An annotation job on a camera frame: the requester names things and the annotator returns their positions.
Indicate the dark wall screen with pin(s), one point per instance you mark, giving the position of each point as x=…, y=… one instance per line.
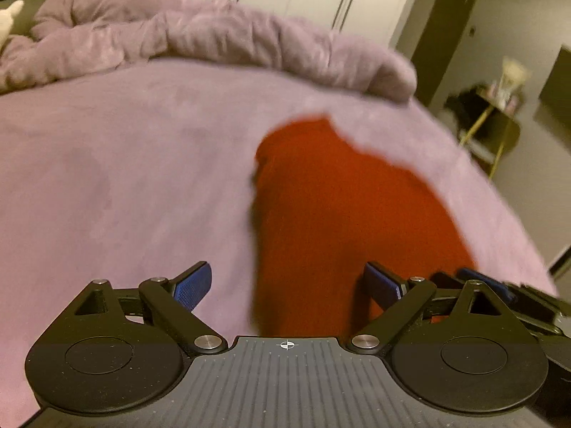
x=557, y=82

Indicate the bunched purple duvet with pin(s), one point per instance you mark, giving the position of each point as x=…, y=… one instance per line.
x=214, y=31

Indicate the red knit garment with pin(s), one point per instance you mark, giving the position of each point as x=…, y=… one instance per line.
x=339, y=214

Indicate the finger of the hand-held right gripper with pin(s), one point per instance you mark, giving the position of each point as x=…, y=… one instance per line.
x=477, y=275
x=506, y=293

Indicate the black cloth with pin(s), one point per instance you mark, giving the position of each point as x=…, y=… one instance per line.
x=468, y=109

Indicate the white plush toy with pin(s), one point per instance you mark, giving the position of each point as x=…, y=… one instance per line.
x=8, y=22

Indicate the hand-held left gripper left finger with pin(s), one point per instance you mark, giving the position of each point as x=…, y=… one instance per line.
x=192, y=287

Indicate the dark door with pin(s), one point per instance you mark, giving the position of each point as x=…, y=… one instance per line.
x=446, y=35

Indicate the white flower bouquet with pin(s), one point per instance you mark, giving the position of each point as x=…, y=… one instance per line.
x=513, y=78

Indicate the gold side table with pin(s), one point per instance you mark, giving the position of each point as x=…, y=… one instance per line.
x=504, y=129

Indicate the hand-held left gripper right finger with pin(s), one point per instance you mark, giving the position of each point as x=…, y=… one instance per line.
x=382, y=285

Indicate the lilac bed sheet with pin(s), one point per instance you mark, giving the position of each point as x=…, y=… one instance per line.
x=134, y=165

